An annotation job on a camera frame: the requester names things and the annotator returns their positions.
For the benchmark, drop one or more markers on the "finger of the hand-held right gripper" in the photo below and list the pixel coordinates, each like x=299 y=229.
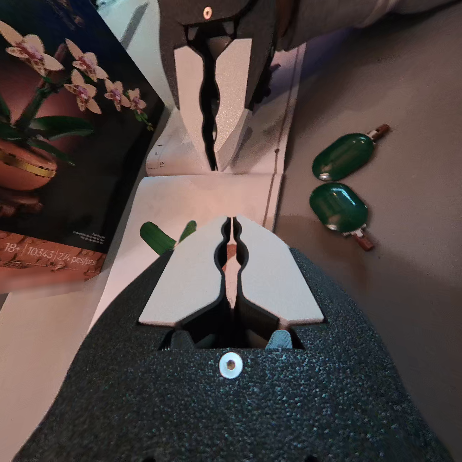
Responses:
x=187 y=83
x=234 y=94

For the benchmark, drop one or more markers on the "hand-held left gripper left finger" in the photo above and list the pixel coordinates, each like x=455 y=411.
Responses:
x=187 y=285

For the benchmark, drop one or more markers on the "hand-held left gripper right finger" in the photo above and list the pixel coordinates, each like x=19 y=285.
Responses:
x=279 y=285

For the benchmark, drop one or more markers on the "building instruction booklet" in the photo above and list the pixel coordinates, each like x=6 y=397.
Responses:
x=216 y=195

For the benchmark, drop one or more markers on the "green toy leaf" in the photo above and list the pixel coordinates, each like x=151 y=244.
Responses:
x=337 y=207
x=343 y=155

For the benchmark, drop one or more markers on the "person's right forearm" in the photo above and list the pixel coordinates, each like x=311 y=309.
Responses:
x=361 y=18

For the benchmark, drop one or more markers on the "grey desk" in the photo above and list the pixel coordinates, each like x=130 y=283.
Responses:
x=379 y=288

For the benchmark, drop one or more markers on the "black orchid toy set box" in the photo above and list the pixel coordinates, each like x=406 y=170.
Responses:
x=108 y=173

